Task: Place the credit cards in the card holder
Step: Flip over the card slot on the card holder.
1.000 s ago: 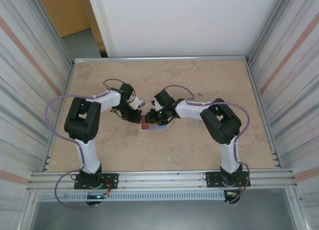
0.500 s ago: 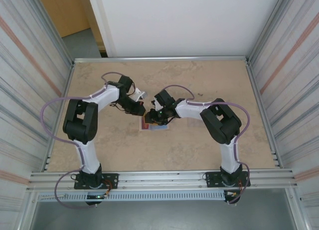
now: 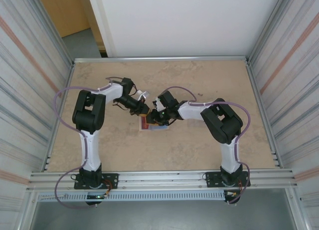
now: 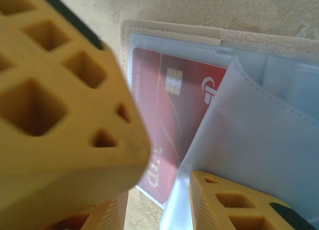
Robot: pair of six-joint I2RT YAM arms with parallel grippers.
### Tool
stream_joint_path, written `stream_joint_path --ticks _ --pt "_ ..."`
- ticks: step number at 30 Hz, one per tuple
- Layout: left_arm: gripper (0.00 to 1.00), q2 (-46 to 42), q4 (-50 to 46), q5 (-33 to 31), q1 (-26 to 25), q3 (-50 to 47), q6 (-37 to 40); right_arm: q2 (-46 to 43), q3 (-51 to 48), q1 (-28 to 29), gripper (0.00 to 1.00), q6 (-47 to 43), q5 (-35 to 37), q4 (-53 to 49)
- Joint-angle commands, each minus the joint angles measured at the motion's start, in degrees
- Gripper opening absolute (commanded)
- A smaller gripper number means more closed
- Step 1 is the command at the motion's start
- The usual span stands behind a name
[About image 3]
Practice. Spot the beige card holder wallet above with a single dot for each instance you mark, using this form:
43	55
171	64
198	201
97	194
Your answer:
155	128

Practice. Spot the red credit card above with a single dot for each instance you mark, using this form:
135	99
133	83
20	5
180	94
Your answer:
145	124

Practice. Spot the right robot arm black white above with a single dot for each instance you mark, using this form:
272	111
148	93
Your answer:
221	125

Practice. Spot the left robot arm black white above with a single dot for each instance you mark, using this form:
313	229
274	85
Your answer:
88	115

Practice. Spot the small controller board green light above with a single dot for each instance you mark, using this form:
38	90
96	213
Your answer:
97	196

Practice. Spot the small connector with yellow plug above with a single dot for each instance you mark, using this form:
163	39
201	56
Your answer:
233	193

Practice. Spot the orange wooden door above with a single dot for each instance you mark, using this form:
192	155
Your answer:
62	13

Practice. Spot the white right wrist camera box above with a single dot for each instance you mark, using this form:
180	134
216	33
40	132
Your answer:
159	105

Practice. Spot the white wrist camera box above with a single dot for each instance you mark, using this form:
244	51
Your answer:
143	94
159	105

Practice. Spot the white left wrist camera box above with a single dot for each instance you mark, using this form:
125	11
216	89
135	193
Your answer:
143	94

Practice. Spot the long aluminium mounting rail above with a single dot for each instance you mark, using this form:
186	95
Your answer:
162	180

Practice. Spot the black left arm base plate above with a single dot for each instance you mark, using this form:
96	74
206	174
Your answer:
111	181

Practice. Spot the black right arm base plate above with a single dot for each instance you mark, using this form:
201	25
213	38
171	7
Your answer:
213	178

